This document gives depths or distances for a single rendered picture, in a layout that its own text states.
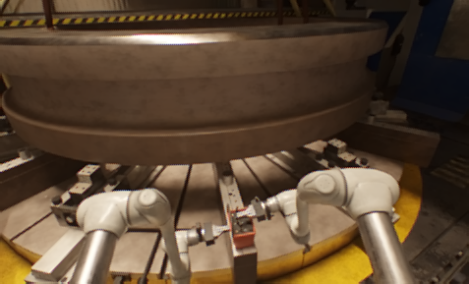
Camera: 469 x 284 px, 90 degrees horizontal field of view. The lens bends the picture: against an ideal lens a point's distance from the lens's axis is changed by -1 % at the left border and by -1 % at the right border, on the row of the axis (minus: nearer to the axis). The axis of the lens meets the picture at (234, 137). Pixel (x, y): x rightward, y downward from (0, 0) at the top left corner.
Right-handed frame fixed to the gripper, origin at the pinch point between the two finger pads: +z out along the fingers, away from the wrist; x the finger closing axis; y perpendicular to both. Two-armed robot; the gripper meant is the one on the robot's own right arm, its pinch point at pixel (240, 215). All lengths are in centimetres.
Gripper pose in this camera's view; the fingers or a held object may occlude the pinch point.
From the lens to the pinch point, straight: 144.2
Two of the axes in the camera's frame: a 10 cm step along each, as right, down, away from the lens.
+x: 1.8, 4.6, -8.7
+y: -2.3, -8.4, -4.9
